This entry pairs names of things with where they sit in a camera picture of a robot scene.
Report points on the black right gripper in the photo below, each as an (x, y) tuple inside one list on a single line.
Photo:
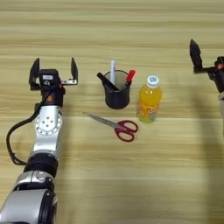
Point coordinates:
[(218, 75)]

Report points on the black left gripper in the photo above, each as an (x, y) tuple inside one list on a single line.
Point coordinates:
[(54, 94)]

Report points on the black marker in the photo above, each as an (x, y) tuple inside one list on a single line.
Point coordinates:
[(106, 81)]

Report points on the orange juice bottle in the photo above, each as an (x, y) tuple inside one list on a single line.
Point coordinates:
[(149, 102)]

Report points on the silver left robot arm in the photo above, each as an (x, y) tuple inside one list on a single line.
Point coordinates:
[(43, 140)]

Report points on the left gripper labelled black box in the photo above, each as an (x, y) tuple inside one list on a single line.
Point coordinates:
[(49, 76)]

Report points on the white pen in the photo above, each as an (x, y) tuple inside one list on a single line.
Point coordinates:
[(112, 70)]

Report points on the black pen holder cup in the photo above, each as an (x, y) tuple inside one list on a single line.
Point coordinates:
[(117, 99)]

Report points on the red capped pen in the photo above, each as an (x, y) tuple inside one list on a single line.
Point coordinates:
[(130, 76)]

